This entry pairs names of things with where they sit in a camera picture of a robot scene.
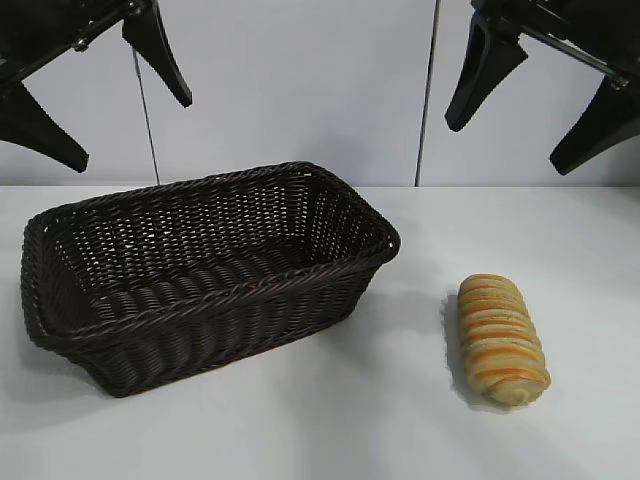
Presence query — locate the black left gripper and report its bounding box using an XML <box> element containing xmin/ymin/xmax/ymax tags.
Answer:
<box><xmin>0</xmin><ymin>0</ymin><xmax>194</xmax><ymax>174</ymax></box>

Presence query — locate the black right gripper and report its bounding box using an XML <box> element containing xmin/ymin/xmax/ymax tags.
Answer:
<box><xmin>444</xmin><ymin>0</ymin><xmax>640</xmax><ymax>177</ymax></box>

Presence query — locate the dark brown wicker basket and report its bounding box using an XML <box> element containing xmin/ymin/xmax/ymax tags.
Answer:
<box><xmin>19</xmin><ymin>160</ymin><xmax>402</xmax><ymax>400</ymax></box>

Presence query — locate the long striped bread loaf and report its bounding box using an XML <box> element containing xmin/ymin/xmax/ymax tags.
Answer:
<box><xmin>457</xmin><ymin>273</ymin><xmax>552</xmax><ymax>405</ymax></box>

